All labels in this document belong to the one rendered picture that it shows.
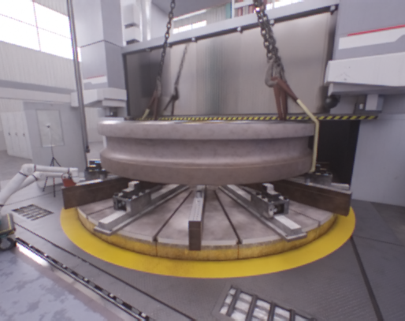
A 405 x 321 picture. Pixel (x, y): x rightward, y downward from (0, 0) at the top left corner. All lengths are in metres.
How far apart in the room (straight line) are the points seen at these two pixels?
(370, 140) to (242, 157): 3.29
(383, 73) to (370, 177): 2.72
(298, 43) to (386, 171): 3.39
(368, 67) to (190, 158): 2.67
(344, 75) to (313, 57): 2.09
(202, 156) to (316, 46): 3.80
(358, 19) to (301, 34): 1.75
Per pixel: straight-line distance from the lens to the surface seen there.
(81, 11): 7.67
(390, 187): 5.85
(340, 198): 3.80
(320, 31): 5.71
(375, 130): 5.58
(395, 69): 3.66
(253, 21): 5.90
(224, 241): 2.67
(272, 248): 3.03
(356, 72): 3.58
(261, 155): 3.20
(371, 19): 4.21
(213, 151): 2.92
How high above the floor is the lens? 1.76
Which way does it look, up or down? 11 degrees down
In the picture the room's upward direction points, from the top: straight up
